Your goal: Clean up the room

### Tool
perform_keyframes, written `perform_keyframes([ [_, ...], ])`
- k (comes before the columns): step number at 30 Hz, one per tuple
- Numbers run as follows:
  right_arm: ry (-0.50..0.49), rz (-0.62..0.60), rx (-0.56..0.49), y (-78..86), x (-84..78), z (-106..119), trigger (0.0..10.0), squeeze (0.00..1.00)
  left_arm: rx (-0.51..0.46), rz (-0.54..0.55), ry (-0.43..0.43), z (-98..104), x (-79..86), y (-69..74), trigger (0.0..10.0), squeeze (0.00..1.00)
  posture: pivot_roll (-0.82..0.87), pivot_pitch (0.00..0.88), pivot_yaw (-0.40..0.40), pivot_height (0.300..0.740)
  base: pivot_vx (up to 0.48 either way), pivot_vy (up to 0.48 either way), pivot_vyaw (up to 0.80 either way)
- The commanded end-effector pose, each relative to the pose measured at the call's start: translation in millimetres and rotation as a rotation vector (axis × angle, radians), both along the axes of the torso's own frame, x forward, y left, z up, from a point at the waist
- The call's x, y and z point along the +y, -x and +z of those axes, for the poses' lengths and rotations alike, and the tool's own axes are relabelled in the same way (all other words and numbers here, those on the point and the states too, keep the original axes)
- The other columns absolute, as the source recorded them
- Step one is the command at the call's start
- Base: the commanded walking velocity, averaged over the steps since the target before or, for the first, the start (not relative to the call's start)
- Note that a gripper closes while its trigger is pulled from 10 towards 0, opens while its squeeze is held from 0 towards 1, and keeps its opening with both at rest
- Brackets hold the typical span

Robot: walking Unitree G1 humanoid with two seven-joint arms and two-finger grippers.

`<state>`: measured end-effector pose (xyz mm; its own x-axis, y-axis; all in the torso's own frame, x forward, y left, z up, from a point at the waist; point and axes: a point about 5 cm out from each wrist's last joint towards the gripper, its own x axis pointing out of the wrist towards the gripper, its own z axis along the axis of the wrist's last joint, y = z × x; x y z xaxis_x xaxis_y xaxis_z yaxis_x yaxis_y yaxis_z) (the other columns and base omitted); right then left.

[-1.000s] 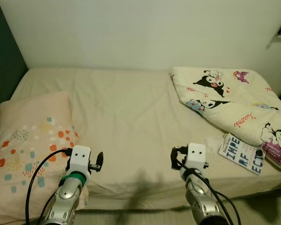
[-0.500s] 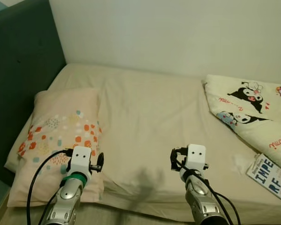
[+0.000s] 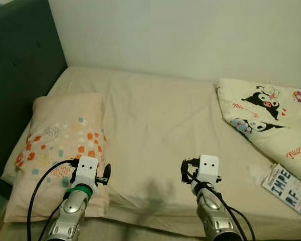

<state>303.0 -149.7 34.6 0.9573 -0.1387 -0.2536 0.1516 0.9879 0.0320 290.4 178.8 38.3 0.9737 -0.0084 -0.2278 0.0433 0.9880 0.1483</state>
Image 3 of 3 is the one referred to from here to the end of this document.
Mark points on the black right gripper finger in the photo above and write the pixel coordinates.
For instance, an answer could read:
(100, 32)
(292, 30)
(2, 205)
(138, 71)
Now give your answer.
(183, 173)

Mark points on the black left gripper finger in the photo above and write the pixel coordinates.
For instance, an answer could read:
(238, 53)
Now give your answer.
(107, 173)

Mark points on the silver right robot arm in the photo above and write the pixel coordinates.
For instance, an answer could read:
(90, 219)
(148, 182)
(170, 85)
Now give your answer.
(213, 216)

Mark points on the bed mattress with cream sheet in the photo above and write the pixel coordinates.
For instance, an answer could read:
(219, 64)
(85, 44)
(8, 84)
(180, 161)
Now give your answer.
(165, 125)

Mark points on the pink floral pillow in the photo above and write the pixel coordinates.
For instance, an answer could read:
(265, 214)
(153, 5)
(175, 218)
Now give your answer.
(60, 130)

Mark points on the white book with blue letters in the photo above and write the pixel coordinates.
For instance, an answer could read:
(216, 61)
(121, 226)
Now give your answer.
(286, 193)

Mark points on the dark teal headboard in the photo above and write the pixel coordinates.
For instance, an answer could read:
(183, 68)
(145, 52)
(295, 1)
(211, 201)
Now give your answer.
(20, 50)

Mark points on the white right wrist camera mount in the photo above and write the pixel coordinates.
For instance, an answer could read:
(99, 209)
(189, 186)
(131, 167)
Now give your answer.
(208, 165)

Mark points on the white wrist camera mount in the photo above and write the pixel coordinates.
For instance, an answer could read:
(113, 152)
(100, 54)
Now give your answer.
(208, 165)
(86, 168)

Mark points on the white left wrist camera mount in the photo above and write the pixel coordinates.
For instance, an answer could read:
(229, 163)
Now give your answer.
(86, 168)

